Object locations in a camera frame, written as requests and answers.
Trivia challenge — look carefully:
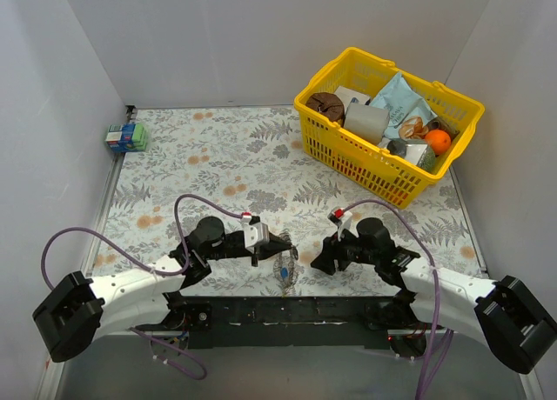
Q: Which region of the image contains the steel disc with keyrings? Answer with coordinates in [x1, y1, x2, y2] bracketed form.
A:
[273, 230, 299, 297]

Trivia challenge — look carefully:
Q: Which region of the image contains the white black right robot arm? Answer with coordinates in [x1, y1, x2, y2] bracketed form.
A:
[311, 217, 556, 374]

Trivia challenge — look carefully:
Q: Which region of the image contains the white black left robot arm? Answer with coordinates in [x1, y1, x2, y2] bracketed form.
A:
[32, 215, 297, 363]

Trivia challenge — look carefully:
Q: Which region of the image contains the yellow plastic basket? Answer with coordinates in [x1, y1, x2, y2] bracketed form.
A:
[294, 47, 485, 208]

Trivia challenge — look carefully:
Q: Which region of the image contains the floral table mat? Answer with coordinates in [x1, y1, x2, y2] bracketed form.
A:
[91, 107, 483, 297]

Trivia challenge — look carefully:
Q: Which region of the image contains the green speckled package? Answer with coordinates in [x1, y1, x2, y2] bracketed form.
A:
[405, 143, 436, 172]

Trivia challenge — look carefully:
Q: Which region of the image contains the white cylinder container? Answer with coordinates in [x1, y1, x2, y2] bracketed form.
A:
[344, 103, 390, 145]

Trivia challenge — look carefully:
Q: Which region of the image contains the orange fruit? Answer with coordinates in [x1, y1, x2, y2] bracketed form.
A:
[424, 130, 452, 156]

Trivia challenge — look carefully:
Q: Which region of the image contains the brown round package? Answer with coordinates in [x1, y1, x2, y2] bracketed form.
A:
[305, 92, 345, 123]

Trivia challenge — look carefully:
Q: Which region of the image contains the white box in basket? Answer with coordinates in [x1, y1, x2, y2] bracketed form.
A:
[334, 86, 372, 110]

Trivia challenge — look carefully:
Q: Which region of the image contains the light blue chips bag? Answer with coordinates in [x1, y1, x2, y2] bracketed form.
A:
[370, 72, 437, 140]

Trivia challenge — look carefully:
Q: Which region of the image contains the blue green sponge pack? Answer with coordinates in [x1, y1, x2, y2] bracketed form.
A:
[104, 123, 148, 153]

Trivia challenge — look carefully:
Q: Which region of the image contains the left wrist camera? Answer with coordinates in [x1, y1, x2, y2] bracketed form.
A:
[240, 212, 270, 254]

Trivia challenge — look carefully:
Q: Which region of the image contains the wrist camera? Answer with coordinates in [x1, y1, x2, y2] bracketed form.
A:
[240, 212, 270, 254]
[327, 207, 352, 242]

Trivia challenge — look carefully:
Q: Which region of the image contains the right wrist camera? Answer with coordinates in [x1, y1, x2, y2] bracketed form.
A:
[327, 207, 352, 242]

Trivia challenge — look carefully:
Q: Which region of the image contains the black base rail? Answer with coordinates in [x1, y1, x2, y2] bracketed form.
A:
[162, 294, 431, 355]

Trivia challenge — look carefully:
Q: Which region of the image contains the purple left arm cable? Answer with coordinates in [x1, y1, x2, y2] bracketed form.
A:
[41, 194, 253, 380]

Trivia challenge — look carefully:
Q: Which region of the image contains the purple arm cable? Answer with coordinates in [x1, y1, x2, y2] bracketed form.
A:
[41, 194, 253, 380]
[341, 199, 454, 400]

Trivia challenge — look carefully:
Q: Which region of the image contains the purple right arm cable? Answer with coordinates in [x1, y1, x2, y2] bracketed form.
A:
[341, 199, 454, 400]

